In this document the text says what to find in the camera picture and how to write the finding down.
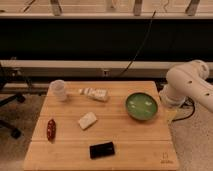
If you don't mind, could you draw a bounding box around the white sponge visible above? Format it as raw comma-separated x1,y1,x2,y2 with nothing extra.
78,112,97,130

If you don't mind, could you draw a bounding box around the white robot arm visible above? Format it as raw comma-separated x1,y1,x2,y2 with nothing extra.
159,60,213,112

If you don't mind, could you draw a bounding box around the green ceramic bowl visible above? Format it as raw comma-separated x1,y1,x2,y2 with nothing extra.
125,92,158,121

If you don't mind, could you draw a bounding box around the white lying bottle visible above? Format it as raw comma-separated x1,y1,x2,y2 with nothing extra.
79,87,108,102

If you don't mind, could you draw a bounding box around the clear plastic cup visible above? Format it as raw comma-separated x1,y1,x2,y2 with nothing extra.
50,80,67,101

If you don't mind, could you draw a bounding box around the black rectangular block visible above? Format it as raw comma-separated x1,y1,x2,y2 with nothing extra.
89,142,115,159

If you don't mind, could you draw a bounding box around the wooden board table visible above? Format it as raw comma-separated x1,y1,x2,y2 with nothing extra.
23,81,179,171

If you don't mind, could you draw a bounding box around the red sausage toy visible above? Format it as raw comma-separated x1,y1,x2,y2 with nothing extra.
47,119,56,141

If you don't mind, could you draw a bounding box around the black office chair base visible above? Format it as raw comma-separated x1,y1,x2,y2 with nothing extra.
0,63,27,140

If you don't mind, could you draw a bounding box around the black cable on floor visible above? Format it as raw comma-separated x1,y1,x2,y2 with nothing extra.
172,97,196,123

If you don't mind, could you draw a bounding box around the black hanging cable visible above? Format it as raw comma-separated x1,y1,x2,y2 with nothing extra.
117,9,157,78

